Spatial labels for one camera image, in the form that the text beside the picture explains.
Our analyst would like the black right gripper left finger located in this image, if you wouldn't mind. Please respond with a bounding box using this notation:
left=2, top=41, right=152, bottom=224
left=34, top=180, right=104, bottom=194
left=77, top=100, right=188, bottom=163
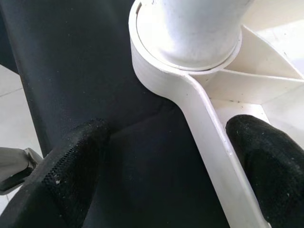
left=0, top=118, right=111, bottom=228

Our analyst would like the white plastic table leg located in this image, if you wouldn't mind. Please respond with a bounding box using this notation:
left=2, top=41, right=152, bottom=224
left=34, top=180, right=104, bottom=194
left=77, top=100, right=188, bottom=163
left=135, top=0, right=255, bottom=69

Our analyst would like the black tablecloth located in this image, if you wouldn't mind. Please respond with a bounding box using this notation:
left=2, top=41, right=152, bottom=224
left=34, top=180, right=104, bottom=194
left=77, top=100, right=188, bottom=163
left=0, top=0, right=230, bottom=228

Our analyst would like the grey robot left foot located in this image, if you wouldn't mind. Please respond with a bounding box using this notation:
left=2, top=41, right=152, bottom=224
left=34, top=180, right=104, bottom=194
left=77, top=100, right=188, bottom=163
left=0, top=146, right=45, bottom=196

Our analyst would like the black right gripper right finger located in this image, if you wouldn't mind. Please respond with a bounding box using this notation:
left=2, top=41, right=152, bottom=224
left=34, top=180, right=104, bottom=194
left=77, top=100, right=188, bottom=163
left=225, top=114, right=304, bottom=228

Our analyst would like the white plastic children table top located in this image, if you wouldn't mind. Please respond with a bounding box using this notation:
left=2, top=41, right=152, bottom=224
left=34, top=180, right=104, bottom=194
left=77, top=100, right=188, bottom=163
left=128, top=0, right=304, bottom=228

